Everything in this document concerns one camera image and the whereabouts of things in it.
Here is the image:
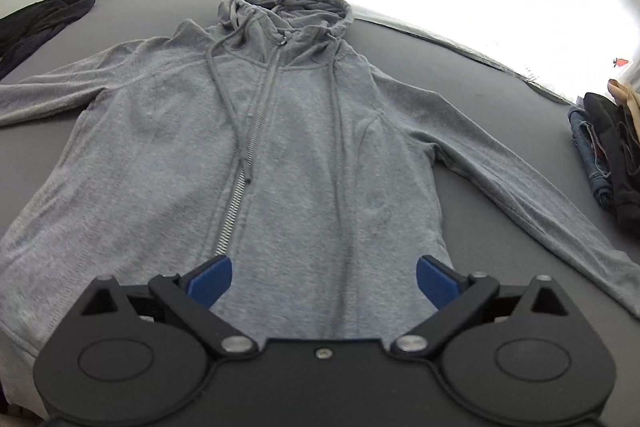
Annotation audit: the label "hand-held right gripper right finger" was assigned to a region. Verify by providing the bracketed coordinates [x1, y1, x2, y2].
[391, 255, 569, 356]

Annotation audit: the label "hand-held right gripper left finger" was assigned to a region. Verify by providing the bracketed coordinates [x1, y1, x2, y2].
[80, 255, 261, 357]

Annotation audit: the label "grey zip hoodie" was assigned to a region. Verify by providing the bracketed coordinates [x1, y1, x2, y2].
[0, 0, 640, 358]

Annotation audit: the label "blue jeans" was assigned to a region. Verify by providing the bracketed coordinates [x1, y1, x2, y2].
[567, 104, 617, 210]

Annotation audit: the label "black folded garment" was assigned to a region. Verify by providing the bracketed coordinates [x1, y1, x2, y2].
[582, 92, 640, 229]

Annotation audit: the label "tan garment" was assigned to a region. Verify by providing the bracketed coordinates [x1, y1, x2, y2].
[607, 78, 640, 128]

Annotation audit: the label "black cloth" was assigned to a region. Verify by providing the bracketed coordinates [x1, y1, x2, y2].
[0, 0, 97, 80]

